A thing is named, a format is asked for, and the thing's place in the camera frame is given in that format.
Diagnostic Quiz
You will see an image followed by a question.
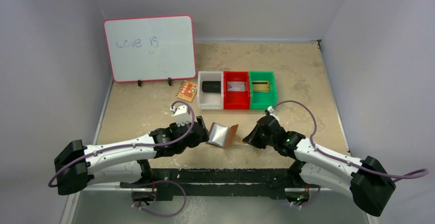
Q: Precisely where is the brown leather card holder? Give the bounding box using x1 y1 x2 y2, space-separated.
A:
207 123 242 149

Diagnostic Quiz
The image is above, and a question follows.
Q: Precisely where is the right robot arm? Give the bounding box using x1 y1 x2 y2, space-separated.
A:
243 115 396 217

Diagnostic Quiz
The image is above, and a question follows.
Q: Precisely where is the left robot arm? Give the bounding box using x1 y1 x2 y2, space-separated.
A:
49 116 209 195

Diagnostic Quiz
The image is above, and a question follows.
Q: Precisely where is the orange patterned card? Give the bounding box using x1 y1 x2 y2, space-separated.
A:
176 80 197 102

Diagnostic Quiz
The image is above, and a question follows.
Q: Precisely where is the black card in white bin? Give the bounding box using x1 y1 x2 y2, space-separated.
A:
201 80 221 93

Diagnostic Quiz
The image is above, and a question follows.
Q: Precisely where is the gold card in green bin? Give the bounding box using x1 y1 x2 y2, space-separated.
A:
252 80 270 92

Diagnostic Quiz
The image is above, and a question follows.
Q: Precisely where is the silver card in red bin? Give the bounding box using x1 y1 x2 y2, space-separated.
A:
227 82 246 92

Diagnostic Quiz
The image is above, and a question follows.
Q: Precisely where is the white plastic bin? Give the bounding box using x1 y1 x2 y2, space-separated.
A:
197 71 224 110

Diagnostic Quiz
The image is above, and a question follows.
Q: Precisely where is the green plastic bin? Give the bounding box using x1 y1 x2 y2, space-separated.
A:
248 71 278 110

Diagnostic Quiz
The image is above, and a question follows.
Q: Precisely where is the red plastic bin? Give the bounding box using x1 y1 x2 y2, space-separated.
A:
223 71 251 110

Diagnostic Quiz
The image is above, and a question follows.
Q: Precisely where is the pink framed whiteboard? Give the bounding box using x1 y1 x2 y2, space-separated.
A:
103 15 197 83

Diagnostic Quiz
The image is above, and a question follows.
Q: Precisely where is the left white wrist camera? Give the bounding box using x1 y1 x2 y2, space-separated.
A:
172 107 192 127

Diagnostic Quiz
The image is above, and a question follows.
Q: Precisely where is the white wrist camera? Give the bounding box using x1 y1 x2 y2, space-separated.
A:
265 106 280 121
172 107 192 127

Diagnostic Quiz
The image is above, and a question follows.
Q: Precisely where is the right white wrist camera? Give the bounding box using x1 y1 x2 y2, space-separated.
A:
265 106 280 121

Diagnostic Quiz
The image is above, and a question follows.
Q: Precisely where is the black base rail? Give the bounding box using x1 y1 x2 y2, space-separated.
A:
120 167 322 202

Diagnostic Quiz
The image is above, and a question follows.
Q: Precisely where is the aluminium frame rail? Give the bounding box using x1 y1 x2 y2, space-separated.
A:
60 183 121 224

